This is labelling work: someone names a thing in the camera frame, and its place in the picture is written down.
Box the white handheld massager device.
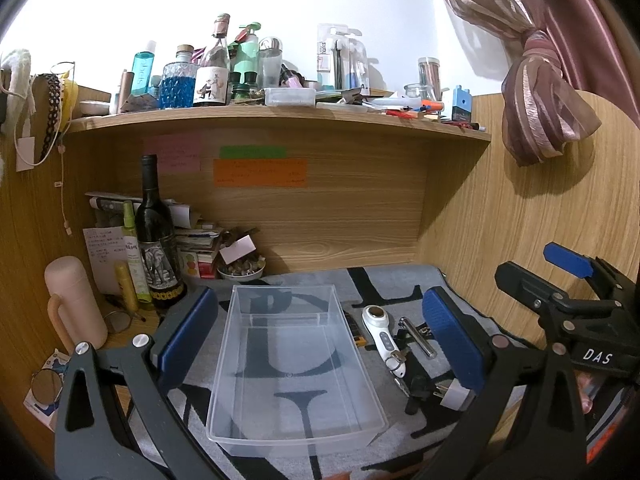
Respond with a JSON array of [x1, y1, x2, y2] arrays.
[[362, 304, 406, 379]]

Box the clear plastic storage bin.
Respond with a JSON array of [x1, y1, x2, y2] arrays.
[[206, 285, 387, 458]]

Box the white charger plug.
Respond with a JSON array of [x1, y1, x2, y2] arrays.
[[440, 379, 475, 412]]

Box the dark wine bottle elephant label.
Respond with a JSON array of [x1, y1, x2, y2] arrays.
[[134, 154, 186, 315]]

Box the grey mat with black letters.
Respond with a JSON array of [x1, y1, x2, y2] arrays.
[[124, 263, 532, 480]]

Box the silver metal clip tool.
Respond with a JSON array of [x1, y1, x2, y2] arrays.
[[398, 316, 437, 359]]

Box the round eyeglasses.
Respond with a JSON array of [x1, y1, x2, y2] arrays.
[[103, 309, 145, 334]]

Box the yellow tube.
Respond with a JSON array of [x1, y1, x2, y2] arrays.
[[114, 260, 139, 316]]

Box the green white spray bottle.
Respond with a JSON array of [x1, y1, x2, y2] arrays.
[[122, 200, 152, 309]]

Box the black lighter with orange tip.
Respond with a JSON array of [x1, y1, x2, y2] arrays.
[[344, 311, 368, 348]]

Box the white bowl of stones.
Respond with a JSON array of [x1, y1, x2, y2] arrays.
[[218, 255, 266, 283]]

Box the pink thermos cup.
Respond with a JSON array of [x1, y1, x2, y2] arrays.
[[44, 256, 107, 352]]

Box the white card on bowl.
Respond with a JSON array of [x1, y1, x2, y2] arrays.
[[219, 235, 256, 264]]

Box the white handwritten paper note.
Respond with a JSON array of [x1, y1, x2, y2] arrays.
[[82, 226, 127, 296]]

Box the round mirror on card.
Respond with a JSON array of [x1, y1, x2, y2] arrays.
[[30, 368, 63, 405]]

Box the orange sticky note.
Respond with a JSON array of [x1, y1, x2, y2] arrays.
[[213, 158, 308, 188]]

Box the blue pencil sharpener box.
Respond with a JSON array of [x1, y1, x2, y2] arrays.
[[451, 84, 473, 122]]

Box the pink sticky note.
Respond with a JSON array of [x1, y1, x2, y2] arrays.
[[143, 132, 202, 176]]

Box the green sticky note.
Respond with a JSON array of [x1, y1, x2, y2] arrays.
[[219, 145, 288, 159]]

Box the pink striped curtain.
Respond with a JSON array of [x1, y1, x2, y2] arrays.
[[445, 0, 639, 166]]

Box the wooden shelf board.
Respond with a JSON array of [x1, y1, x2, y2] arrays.
[[68, 105, 491, 142]]

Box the blue patterned glass bottle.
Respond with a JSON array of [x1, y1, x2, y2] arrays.
[[158, 44, 198, 110]]

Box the clear lidded container on shelf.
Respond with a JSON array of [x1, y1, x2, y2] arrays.
[[264, 87, 316, 107]]

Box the white label liquor bottle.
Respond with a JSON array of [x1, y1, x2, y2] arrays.
[[193, 13, 230, 107]]

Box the teal tall bottle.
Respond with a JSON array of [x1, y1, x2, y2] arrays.
[[131, 40, 155, 96]]

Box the mint green pump bottle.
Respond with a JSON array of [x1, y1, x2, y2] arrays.
[[230, 22, 262, 75]]

